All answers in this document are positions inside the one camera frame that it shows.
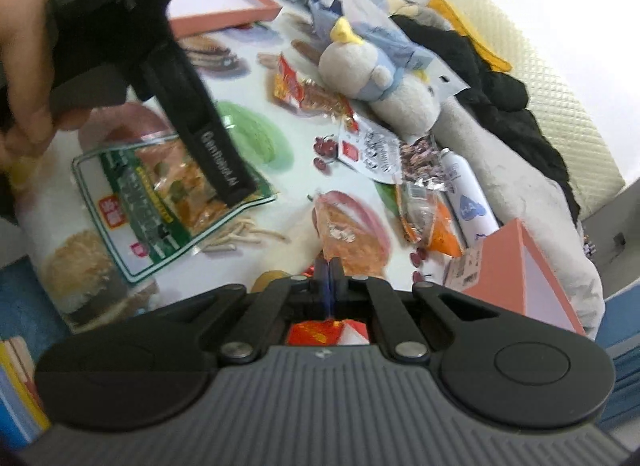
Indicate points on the cream quilted headboard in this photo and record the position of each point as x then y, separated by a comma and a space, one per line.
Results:
560, 95

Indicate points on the pink box lid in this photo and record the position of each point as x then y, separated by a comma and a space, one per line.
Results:
225, 10

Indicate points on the orange snack packet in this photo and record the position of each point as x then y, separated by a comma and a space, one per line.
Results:
440, 231

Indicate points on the black jacket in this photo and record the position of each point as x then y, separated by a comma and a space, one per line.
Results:
500, 95

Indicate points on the translucent orange red packet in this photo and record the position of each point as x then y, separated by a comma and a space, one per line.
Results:
345, 236

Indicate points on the red orange sticks packet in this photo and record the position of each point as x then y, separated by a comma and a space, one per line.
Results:
310, 93

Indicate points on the plush duck toy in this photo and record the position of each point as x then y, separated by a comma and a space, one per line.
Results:
380, 80

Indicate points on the light blue cartoon blanket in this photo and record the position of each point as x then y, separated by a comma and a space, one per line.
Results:
400, 5

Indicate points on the blue star print bedsheet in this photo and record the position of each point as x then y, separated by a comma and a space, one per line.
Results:
20, 296

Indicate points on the green snack packet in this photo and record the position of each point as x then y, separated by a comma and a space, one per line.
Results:
145, 206

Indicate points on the person's left hand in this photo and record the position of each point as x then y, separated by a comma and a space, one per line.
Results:
22, 45

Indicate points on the white printed snack packet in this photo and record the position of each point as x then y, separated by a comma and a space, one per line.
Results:
372, 150

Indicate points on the purple brown snack packet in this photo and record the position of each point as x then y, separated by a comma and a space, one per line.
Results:
422, 160

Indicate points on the white bottle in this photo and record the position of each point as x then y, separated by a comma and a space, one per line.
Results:
467, 196

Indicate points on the yellow pillow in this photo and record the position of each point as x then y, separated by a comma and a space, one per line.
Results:
470, 30

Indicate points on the grey duvet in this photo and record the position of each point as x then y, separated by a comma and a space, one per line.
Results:
525, 206

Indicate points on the food print mat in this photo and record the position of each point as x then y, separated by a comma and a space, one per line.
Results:
300, 155

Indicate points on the pink cardboard box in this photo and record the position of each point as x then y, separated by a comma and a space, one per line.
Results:
505, 271

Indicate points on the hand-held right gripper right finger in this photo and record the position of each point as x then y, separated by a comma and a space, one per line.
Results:
337, 276

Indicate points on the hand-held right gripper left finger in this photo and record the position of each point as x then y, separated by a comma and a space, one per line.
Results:
322, 276

